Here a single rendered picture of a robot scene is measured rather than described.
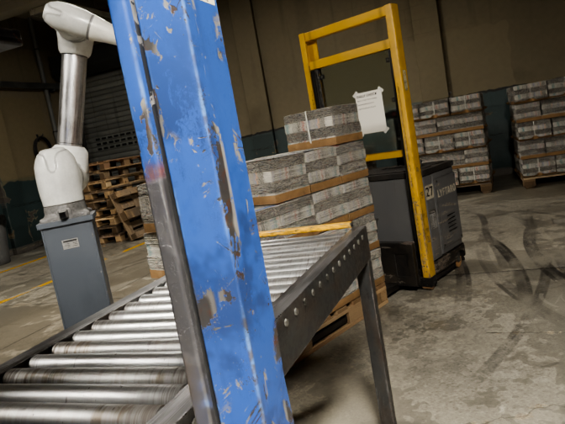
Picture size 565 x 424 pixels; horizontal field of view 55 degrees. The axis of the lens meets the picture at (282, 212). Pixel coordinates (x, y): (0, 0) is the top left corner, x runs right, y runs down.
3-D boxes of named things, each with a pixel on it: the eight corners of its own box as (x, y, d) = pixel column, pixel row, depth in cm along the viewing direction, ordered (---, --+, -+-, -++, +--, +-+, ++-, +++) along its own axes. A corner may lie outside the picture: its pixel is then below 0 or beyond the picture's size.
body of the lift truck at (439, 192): (352, 280, 415) (335, 177, 404) (388, 260, 455) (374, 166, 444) (437, 284, 368) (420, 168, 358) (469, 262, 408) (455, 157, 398)
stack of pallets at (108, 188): (119, 231, 1001) (103, 161, 984) (164, 225, 973) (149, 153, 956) (73, 249, 876) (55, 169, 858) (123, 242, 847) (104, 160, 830)
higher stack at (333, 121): (314, 313, 354) (281, 116, 337) (340, 298, 376) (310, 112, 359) (365, 318, 329) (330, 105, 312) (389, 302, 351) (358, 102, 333)
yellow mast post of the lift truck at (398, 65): (418, 277, 361) (377, 7, 337) (424, 273, 367) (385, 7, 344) (430, 278, 355) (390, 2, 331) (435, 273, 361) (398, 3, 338)
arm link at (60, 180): (37, 209, 204) (23, 151, 201) (48, 204, 221) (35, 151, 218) (81, 200, 206) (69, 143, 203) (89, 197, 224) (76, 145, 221)
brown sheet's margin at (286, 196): (226, 207, 300) (224, 199, 299) (261, 197, 321) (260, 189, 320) (277, 204, 275) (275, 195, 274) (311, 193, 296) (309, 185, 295)
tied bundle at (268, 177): (226, 208, 300) (218, 167, 297) (261, 198, 322) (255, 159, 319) (276, 204, 275) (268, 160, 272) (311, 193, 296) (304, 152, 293)
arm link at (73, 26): (93, 7, 206) (98, 16, 219) (44, -11, 202) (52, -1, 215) (83, 39, 207) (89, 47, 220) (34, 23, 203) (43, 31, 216)
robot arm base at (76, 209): (37, 225, 199) (34, 210, 198) (45, 219, 220) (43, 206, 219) (89, 214, 203) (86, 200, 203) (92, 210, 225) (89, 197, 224)
